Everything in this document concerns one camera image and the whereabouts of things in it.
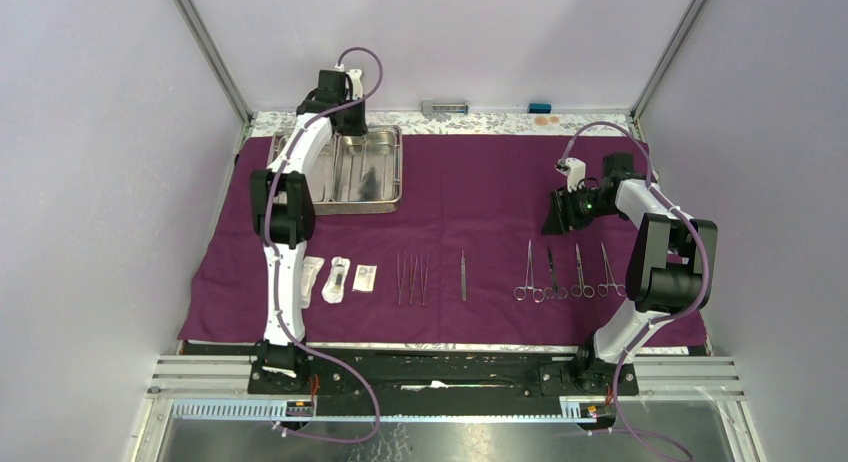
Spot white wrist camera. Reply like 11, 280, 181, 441
555, 157, 586, 193
346, 69, 364, 100

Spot slotted grey cable duct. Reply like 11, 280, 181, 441
170, 397, 600, 425

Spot blue plastic block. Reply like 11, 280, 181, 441
527, 102, 552, 114

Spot steel surgical forceps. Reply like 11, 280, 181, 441
513, 240, 545, 304

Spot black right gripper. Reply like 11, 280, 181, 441
540, 182, 621, 236

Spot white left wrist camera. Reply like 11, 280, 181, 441
346, 69, 364, 100

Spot remaining steel instrument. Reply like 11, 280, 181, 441
460, 250, 467, 302

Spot long white sterile packet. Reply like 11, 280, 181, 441
300, 256, 325, 309

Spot small white sterile packet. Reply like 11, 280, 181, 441
352, 265, 377, 293

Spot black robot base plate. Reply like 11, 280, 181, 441
247, 344, 639, 417

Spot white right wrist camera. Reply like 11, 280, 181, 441
555, 157, 586, 193

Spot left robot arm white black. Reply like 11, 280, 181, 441
250, 64, 366, 393

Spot purple cloth wrap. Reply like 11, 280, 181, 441
177, 132, 708, 349

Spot perforated steel instrument tray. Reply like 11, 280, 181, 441
306, 126, 403, 216

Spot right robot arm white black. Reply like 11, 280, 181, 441
542, 152, 718, 394

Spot steel tweezers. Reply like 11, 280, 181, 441
396, 252, 407, 305
420, 255, 429, 306

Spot steel scalpel handle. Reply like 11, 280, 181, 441
408, 256, 420, 305

